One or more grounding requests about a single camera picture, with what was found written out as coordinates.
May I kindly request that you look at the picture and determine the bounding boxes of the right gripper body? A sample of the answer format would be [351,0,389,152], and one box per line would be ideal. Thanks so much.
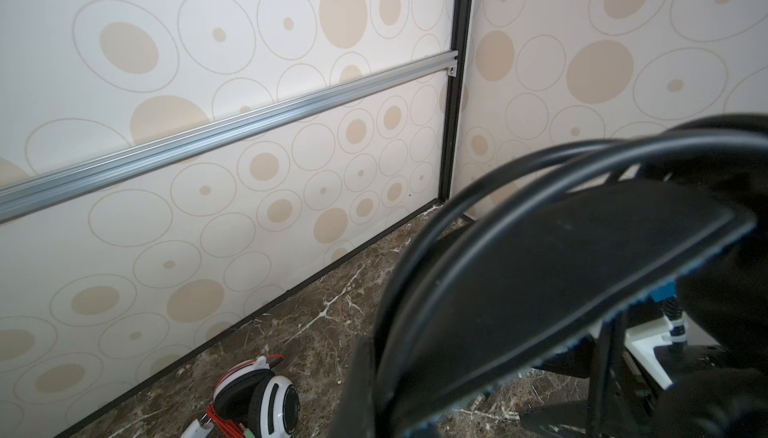
[520,344,767,437]

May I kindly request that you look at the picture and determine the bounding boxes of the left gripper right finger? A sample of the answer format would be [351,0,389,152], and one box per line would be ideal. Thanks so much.
[410,423,441,438]

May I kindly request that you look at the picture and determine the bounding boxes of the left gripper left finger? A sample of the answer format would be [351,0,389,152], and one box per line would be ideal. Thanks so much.
[327,337,376,438]

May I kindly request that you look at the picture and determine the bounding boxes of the black headphone cable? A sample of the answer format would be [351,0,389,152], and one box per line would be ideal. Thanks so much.
[584,311,631,438]

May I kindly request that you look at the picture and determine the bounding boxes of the white headphones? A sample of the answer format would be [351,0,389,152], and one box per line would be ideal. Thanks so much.
[181,354,300,438]

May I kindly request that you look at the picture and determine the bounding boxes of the red headphone cable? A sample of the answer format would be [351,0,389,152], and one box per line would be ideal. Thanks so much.
[205,353,286,438]

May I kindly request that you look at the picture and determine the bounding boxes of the black headphones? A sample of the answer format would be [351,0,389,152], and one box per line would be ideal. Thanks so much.
[372,113,767,437]

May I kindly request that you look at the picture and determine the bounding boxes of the horizontal aluminium rail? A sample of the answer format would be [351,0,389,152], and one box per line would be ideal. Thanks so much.
[1,50,458,223]

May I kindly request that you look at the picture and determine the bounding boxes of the right black frame post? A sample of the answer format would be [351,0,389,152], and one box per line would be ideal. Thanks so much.
[437,0,473,203]

